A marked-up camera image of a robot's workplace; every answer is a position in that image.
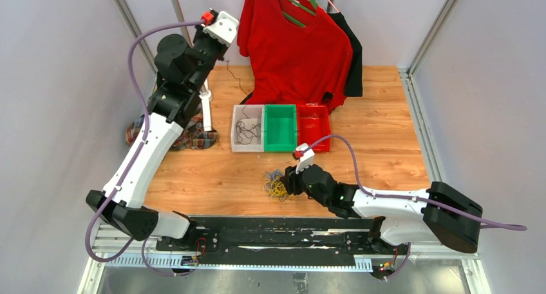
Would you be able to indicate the black garment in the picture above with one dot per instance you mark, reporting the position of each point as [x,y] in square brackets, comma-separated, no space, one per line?
[353,86]

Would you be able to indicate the white plastic bin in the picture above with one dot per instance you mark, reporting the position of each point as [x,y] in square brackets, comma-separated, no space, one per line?
[246,128]

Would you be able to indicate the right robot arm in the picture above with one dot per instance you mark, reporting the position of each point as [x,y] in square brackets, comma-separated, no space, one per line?
[438,214]

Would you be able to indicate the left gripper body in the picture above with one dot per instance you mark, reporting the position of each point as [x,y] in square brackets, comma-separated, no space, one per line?
[207,51]

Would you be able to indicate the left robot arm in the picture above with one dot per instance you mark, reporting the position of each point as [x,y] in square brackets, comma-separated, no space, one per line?
[182,71]

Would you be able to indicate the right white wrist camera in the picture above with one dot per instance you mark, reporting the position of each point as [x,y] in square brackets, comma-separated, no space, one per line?
[305,157]

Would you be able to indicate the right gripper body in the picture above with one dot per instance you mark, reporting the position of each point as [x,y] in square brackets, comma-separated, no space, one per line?
[296,184]

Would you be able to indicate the green plastic bin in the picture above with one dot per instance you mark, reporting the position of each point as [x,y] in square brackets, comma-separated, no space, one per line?
[280,129]

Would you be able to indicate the red t-shirt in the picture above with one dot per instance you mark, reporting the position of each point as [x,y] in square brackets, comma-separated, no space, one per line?
[293,65]

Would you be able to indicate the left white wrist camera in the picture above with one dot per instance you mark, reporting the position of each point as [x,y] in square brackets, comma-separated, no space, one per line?
[221,26]

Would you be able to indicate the red plastic bin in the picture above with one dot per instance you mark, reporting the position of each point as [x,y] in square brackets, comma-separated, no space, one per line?
[313,123]

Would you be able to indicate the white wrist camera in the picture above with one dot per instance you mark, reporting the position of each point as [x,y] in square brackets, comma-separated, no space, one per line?
[221,26]
[305,157]

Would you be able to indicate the plaid flannel shirt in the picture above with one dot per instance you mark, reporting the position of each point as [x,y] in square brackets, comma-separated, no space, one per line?
[193,137]

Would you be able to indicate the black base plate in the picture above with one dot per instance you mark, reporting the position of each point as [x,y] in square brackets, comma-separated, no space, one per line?
[283,242]

